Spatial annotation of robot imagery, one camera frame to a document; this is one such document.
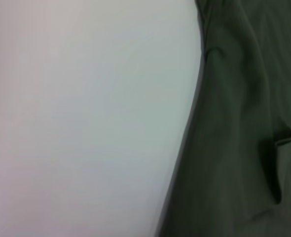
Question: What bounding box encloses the dark green t-shirt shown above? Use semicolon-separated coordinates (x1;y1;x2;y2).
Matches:
155;0;291;237

